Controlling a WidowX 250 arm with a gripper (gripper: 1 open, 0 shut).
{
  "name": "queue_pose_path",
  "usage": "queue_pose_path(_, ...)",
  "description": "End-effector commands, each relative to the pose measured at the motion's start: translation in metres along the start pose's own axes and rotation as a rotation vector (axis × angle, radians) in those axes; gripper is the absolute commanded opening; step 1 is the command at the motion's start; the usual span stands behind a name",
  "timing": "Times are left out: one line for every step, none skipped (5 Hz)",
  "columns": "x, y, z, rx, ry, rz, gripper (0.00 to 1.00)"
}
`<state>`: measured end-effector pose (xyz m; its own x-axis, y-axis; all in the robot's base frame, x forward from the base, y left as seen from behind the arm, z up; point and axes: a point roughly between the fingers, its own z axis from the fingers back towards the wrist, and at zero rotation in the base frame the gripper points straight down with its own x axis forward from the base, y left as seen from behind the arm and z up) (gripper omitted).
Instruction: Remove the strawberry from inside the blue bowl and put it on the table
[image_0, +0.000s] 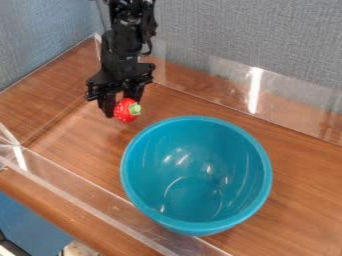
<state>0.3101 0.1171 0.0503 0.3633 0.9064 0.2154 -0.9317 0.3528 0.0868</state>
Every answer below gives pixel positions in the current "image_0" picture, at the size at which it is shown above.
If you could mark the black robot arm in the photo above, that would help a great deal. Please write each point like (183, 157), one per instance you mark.
(125, 42)

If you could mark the blue plastic bowl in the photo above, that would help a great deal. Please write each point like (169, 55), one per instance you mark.
(196, 174)

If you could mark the clear acrylic corner bracket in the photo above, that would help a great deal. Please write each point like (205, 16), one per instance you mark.
(97, 44)

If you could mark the clear acrylic left bracket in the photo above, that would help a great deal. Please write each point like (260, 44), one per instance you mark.
(10, 150)

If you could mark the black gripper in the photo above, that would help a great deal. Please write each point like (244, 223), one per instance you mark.
(120, 74)

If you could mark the red toy strawberry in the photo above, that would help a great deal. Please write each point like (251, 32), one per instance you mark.
(126, 110)

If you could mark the clear acrylic front barrier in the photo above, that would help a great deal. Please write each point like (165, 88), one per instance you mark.
(93, 214)

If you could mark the clear acrylic back barrier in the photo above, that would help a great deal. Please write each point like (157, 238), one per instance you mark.
(293, 104)

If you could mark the clear acrylic barrier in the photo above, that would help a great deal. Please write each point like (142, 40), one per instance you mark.
(293, 104)
(93, 214)

